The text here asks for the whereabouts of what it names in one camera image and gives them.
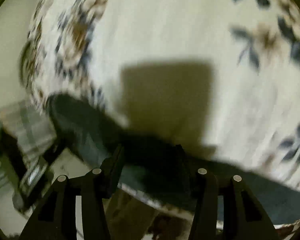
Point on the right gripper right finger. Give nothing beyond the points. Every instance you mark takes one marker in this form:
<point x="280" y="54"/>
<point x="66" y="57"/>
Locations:
<point x="227" y="209"/>

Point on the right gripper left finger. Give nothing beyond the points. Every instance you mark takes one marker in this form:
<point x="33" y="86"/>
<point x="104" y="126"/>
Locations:
<point x="55" y="215"/>

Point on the dark blue denim jeans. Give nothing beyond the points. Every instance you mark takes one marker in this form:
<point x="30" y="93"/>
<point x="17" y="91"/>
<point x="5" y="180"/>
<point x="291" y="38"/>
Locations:
<point x="154" y="169"/>

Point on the grey striped curtain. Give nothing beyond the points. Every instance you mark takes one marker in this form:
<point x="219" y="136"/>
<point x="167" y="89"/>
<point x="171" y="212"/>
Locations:
<point x="27" y="130"/>

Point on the floral bed cover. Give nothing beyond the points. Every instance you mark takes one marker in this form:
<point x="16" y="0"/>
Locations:
<point x="220" y="77"/>

